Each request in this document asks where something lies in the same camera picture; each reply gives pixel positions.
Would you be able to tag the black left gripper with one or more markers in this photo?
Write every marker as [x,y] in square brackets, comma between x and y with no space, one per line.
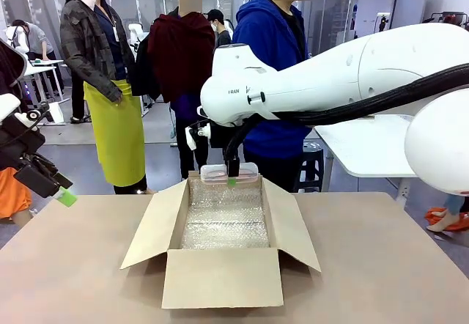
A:
[18,140]

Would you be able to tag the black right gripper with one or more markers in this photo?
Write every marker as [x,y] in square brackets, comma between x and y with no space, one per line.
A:
[220,133]

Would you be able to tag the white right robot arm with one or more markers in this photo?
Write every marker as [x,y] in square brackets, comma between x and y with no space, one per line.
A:
[329,74]

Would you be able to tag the person in orange clothes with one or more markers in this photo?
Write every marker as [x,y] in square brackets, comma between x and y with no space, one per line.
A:
[12,195]

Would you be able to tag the bubble wrap lining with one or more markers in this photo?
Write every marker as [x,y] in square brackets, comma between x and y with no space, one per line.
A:
[223,221]

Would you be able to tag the person in yellow apron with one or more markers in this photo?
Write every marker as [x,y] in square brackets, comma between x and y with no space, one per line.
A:
[110,137]

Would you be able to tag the black plastic stool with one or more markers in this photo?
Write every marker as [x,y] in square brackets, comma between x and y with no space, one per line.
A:
[311,162]

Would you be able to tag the open cardboard box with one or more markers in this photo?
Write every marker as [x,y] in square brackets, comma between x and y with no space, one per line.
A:
[220,280]

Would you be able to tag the white background desk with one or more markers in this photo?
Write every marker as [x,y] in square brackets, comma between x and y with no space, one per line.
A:
[40,65]

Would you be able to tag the white table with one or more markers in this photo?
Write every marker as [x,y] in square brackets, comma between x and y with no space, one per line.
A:
[366,144]

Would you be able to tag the person in grey shirt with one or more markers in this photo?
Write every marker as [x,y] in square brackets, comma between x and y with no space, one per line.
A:
[36,40]

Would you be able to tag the person with face mask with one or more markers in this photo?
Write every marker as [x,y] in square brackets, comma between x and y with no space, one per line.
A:
[220,27]

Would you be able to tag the orange cloth bundle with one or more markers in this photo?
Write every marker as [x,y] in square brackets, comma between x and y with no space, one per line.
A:
[447,221]

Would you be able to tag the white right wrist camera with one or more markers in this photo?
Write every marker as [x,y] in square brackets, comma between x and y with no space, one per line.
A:
[196,137]

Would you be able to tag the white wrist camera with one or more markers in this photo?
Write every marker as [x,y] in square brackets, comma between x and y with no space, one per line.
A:
[33,115]
[196,137]

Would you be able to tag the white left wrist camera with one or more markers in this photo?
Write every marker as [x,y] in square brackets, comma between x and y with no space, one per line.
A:
[33,115]

